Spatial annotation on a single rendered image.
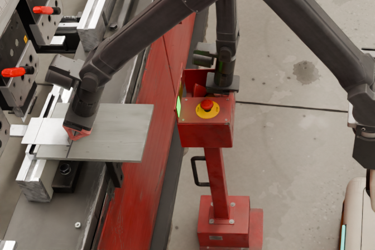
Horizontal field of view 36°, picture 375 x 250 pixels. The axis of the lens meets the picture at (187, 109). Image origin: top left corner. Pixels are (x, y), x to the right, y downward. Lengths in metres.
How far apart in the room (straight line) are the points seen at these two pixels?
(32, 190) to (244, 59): 1.77
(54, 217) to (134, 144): 0.27
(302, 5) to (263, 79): 1.94
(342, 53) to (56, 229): 0.81
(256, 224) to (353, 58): 1.42
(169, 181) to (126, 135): 1.09
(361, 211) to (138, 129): 0.98
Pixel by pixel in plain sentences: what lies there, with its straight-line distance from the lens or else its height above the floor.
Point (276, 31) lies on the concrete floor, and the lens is 3.17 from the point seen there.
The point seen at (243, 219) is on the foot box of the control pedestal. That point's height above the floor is 0.12.
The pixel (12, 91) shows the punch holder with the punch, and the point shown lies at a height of 1.23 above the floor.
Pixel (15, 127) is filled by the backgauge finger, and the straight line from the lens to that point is 1.52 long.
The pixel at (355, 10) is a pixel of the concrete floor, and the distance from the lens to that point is 3.31.
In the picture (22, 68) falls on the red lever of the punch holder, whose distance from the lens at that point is 1.22.
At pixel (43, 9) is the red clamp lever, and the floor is 1.31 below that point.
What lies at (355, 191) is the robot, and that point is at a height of 0.28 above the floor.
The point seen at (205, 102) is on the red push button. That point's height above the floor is 0.81.
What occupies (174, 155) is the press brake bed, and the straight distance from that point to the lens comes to 2.56.
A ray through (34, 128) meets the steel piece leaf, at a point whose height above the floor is 1.00.
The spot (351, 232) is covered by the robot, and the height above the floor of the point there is 0.27.
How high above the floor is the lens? 2.05
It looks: 47 degrees down
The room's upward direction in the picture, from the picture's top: 10 degrees counter-clockwise
